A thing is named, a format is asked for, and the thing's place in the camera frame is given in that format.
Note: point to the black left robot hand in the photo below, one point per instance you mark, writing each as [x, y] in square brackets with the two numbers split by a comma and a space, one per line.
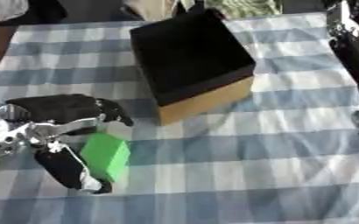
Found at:
[60, 108]

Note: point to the green rectangular block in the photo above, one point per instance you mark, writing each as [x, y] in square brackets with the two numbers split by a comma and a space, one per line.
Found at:
[105, 156]

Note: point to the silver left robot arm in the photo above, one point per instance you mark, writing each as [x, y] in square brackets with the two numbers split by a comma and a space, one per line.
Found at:
[4, 137]

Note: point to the tan cardboard box black inside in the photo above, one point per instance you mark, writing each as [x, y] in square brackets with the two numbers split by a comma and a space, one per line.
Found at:
[192, 58]

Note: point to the person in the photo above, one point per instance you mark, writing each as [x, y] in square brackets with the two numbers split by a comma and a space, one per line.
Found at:
[1, 10]

